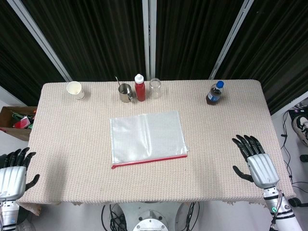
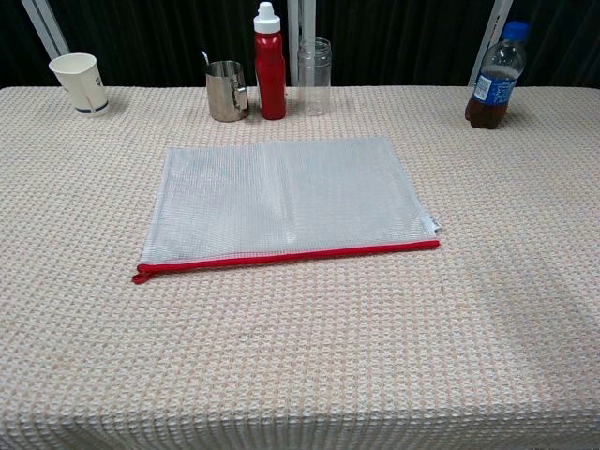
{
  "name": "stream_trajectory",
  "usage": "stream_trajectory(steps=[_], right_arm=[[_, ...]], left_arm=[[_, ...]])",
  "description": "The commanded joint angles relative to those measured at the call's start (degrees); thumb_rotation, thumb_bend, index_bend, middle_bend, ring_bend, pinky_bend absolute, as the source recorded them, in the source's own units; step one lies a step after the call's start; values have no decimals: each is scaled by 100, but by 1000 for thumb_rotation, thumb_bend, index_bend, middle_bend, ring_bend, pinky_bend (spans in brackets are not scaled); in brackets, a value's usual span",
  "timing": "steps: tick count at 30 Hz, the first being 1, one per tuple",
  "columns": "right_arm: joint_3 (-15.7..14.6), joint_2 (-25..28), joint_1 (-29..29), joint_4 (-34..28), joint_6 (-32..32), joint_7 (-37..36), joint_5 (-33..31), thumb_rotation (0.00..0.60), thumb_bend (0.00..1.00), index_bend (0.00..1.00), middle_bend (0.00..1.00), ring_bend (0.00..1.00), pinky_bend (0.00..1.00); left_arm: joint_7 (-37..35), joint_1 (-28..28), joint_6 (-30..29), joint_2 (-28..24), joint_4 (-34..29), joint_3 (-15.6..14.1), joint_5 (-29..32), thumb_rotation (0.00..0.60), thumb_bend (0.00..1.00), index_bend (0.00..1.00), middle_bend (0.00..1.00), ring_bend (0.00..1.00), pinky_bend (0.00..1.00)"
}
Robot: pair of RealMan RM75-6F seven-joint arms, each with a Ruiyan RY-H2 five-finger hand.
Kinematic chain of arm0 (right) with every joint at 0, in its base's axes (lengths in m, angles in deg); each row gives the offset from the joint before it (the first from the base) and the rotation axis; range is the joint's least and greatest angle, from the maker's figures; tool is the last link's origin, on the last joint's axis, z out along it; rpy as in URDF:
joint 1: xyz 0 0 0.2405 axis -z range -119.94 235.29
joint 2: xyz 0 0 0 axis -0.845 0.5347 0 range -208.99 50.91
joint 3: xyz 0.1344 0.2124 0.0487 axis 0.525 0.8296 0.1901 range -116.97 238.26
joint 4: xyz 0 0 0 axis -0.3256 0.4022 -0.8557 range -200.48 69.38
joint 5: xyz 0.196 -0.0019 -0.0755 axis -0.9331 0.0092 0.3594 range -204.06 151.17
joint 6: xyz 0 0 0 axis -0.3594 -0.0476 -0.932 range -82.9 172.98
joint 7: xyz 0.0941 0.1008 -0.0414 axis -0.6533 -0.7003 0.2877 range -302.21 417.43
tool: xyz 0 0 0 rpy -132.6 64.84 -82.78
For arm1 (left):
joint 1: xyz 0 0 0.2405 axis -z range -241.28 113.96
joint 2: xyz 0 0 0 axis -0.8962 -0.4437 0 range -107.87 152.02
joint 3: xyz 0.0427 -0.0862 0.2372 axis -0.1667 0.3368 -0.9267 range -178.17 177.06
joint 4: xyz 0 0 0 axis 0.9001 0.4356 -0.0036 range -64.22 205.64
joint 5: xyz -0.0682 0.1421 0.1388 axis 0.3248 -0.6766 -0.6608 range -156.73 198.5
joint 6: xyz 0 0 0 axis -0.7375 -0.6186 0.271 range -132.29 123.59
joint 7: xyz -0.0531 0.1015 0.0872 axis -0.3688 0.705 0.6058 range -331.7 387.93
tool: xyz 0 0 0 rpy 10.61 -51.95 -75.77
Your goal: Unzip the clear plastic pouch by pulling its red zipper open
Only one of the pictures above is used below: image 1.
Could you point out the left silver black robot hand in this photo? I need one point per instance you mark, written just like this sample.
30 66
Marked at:
13 179

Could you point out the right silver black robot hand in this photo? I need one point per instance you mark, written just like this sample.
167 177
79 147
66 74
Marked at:
262 168

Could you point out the clear zip pouch red edge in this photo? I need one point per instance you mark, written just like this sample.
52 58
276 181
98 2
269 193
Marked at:
146 137

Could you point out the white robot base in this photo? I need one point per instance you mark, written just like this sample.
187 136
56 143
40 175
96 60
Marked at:
150 216

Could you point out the brown cardboard box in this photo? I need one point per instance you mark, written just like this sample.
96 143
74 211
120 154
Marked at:
14 134

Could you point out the black and white sneaker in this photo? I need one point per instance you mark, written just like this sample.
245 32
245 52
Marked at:
300 127

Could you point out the red packet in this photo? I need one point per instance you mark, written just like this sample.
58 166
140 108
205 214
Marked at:
22 123

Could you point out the beige woven tablecloth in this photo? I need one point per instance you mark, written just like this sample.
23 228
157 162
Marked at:
72 125

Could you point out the blue-capped cola bottle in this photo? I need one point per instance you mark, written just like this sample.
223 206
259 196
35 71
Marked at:
214 97

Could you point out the white paper cup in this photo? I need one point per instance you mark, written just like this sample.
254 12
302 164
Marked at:
75 90

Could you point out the black pleated curtain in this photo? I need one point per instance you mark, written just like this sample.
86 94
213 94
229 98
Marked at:
190 41
276 48
96 41
21 60

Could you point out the clear glass jar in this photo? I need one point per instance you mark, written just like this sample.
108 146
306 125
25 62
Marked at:
155 90

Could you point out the stainless steel mug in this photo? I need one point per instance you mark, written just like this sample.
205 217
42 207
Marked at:
125 95

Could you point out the metal stirring spoon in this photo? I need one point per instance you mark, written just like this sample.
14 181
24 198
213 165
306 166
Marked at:
117 80

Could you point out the red white-capped sauce bottle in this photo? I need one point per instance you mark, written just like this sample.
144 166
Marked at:
140 91

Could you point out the aluminium frame post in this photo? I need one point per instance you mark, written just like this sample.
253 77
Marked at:
41 41
149 41
231 41

